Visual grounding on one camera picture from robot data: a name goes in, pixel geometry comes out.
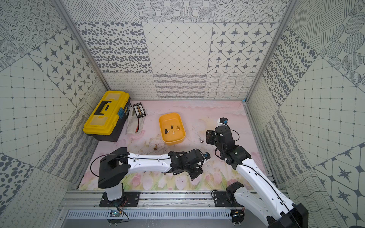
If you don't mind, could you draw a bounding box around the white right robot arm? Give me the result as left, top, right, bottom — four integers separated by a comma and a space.
206, 117, 309, 228

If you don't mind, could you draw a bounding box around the yellow plastic storage tray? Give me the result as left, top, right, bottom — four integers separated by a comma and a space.
159, 113, 186, 145

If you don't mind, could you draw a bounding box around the black chess picture card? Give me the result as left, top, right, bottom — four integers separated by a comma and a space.
133, 103, 146, 118

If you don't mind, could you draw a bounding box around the clear plastic bag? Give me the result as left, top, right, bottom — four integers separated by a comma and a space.
126, 111, 145, 135

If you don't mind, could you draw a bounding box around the yellow black toolbox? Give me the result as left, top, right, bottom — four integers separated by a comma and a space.
83, 91, 130, 142

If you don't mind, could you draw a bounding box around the aluminium rail base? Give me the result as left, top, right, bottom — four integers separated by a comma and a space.
58, 189, 294, 228

